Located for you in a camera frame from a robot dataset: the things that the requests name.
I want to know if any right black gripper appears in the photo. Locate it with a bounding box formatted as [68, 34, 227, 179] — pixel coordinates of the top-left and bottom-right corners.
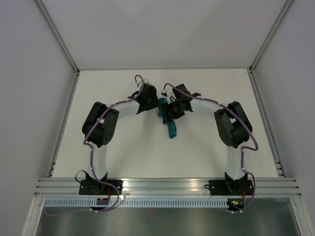
[160, 98, 186, 124]

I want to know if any teal satin napkin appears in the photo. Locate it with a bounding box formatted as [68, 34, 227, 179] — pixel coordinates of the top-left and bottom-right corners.
[157, 98, 177, 139]

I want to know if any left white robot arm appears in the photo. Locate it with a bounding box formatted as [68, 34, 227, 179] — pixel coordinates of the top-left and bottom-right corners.
[81, 83, 159, 195]

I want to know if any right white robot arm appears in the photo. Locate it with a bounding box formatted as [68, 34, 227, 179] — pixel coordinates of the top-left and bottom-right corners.
[158, 84, 252, 195]

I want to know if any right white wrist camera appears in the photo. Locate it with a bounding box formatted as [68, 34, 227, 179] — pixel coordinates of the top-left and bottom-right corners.
[161, 89, 176, 103]

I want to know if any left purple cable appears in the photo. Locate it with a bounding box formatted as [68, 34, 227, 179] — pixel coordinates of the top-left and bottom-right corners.
[44, 74, 148, 217]

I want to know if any aluminium frame corner post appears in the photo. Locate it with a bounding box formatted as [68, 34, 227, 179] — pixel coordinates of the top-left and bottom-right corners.
[248, 0, 296, 73]

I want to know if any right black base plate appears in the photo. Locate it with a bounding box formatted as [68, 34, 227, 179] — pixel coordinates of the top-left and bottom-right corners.
[205, 179, 254, 196]

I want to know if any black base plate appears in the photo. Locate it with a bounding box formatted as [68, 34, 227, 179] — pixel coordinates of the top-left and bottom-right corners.
[79, 179, 123, 196]
[205, 179, 254, 196]

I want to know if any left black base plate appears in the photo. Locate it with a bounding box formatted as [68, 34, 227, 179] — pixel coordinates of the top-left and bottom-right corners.
[79, 179, 123, 196]

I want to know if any left aluminium frame post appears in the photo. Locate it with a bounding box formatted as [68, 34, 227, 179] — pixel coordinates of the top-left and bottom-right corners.
[33, 0, 80, 75]

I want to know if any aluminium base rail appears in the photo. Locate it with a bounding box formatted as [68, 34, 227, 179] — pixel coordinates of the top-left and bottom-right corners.
[32, 177, 302, 198]

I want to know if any white slotted cable duct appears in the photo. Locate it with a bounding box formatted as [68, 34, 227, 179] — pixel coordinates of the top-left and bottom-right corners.
[44, 197, 228, 208]

